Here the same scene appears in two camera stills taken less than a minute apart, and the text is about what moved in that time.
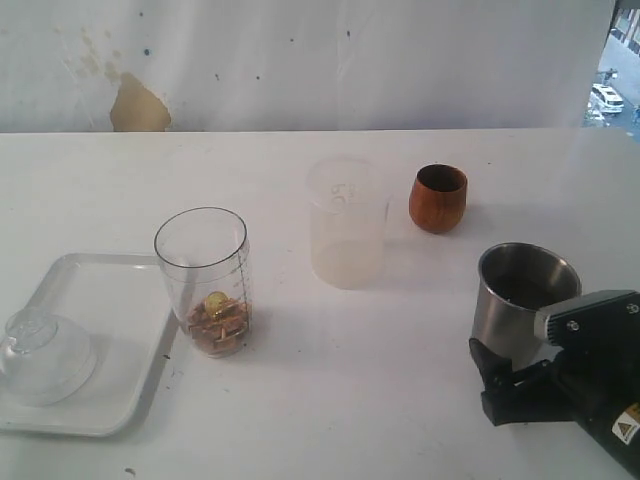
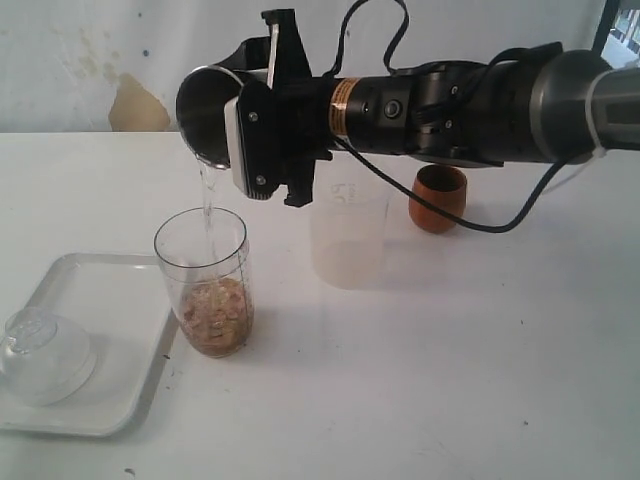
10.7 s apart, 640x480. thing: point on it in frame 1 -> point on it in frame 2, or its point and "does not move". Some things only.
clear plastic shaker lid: x=48 y=360 does not move
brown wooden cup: x=437 y=199 does not move
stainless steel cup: x=514 y=282 -> x=201 y=102
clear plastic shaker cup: x=204 y=255 does not move
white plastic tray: x=124 y=305 does not move
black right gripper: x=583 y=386 -> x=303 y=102
